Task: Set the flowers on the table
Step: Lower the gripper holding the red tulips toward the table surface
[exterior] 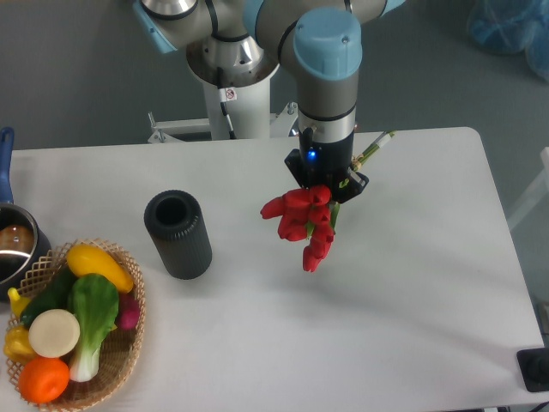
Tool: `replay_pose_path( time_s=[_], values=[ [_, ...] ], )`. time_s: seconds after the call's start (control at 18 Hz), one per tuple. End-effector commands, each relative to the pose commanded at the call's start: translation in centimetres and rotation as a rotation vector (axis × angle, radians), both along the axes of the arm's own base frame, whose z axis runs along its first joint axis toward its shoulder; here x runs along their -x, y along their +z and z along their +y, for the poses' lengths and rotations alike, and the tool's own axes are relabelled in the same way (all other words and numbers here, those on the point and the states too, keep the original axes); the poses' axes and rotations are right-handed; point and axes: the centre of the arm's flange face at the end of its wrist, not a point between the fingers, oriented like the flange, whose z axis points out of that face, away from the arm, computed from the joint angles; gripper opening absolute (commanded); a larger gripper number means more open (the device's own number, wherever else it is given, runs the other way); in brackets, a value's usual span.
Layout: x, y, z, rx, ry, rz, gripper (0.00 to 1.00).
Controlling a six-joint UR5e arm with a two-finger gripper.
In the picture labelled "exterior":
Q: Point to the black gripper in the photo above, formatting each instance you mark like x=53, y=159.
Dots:
x=326, y=163

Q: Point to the red tulip bouquet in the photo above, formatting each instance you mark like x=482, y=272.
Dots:
x=310, y=213

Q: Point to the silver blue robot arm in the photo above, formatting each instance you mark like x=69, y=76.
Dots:
x=234, y=47

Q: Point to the dark ribbed cylindrical vase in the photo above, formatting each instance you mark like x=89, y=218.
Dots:
x=176, y=225

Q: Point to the blue plastic bag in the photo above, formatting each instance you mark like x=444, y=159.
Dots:
x=512, y=27

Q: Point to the magenta radish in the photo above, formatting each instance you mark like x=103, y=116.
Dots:
x=128, y=312

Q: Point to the yellow squash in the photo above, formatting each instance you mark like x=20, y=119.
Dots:
x=86, y=260

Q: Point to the green bok choy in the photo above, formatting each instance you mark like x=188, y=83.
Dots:
x=94, y=302

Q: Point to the black device at edge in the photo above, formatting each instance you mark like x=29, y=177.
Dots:
x=533, y=363

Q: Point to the dark green cucumber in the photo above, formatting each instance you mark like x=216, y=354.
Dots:
x=54, y=296

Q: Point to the woven wicker basket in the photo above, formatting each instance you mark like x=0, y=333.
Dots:
x=121, y=348

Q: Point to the cream round disc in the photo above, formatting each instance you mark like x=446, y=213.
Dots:
x=54, y=333

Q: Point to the yellow banana tip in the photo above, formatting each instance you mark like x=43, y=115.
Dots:
x=17, y=302

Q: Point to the orange fruit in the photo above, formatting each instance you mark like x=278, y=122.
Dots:
x=43, y=380

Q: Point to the yellow bell pepper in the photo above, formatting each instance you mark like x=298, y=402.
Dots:
x=17, y=346

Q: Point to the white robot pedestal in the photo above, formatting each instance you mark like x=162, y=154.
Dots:
x=233, y=113

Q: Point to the white frame at right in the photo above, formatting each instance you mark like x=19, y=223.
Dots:
x=531, y=196

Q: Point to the pot with blue handle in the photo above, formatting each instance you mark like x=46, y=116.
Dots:
x=22, y=241

